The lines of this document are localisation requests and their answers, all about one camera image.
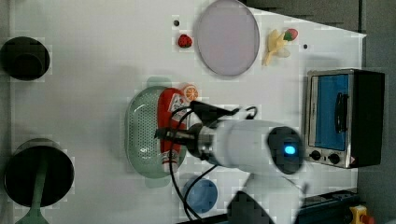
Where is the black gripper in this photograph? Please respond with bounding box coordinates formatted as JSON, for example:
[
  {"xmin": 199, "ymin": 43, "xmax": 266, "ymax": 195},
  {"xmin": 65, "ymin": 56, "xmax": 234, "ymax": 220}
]
[{"xmin": 154, "ymin": 123, "xmax": 215, "ymax": 161}]

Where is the red plush ketchup bottle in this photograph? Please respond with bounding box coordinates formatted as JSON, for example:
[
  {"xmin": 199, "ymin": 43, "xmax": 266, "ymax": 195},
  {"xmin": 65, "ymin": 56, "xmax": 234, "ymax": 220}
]
[{"xmin": 157, "ymin": 88, "xmax": 189, "ymax": 174}]

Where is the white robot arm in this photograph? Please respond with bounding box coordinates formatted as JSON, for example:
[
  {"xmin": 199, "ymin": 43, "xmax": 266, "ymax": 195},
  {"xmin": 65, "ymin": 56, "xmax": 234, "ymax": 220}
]
[{"xmin": 155, "ymin": 119, "xmax": 306, "ymax": 224}]

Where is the green strainer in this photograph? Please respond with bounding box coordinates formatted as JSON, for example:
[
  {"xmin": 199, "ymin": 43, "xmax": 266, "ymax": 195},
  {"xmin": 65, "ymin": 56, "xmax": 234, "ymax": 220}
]
[{"xmin": 124, "ymin": 77, "xmax": 188, "ymax": 189}]

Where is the toy orange slice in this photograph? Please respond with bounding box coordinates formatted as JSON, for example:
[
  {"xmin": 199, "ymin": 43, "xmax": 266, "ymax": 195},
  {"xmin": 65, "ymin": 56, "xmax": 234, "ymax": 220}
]
[{"xmin": 182, "ymin": 85, "xmax": 199, "ymax": 102}]

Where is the blue bowl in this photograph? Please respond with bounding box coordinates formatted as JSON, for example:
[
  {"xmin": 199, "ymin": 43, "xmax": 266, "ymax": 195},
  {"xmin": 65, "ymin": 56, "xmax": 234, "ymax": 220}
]
[{"xmin": 182, "ymin": 179, "xmax": 219, "ymax": 214}]

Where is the small toy strawberry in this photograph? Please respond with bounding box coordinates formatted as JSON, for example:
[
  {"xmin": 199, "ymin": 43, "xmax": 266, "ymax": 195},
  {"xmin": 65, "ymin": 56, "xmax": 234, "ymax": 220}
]
[{"xmin": 177, "ymin": 34, "xmax": 192, "ymax": 49}]

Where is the lavender round plate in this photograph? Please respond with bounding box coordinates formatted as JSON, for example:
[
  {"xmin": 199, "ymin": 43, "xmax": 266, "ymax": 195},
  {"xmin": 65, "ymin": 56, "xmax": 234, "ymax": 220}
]
[{"xmin": 195, "ymin": 0, "xmax": 261, "ymax": 76}]

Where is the peeled toy banana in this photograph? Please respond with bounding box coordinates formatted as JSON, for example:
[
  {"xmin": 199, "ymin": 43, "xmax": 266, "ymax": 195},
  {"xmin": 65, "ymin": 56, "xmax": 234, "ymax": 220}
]
[{"xmin": 262, "ymin": 30, "xmax": 290, "ymax": 66}]

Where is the large toy strawberry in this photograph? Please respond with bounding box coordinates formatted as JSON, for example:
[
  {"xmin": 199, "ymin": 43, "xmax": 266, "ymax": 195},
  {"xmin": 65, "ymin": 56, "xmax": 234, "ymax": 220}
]
[{"xmin": 283, "ymin": 28, "xmax": 298, "ymax": 41}]

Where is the black base with green spatula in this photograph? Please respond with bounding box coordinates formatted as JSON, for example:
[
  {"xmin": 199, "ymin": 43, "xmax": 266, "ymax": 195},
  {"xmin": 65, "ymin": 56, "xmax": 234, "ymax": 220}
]
[{"xmin": 4, "ymin": 138, "xmax": 75, "ymax": 224}]

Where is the toaster oven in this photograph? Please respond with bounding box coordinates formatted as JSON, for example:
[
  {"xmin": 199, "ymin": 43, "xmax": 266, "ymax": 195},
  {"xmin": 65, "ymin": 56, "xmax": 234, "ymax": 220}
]
[{"xmin": 305, "ymin": 69, "xmax": 385, "ymax": 169}]

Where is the black round base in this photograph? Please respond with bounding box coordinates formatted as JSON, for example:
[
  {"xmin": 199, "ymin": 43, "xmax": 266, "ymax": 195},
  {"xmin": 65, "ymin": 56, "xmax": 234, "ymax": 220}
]
[{"xmin": 1, "ymin": 36, "xmax": 50, "ymax": 81}]

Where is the yellow red tool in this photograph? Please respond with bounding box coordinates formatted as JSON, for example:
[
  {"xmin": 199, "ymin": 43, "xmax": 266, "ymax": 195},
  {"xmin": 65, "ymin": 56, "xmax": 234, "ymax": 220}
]
[{"xmin": 349, "ymin": 205, "xmax": 375, "ymax": 224}]

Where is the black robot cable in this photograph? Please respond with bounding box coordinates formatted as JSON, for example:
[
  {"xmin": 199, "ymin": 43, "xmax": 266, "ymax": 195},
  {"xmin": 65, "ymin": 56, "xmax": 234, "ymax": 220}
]
[{"xmin": 167, "ymin": 105, "xmax": 260, "ymax": 222}]

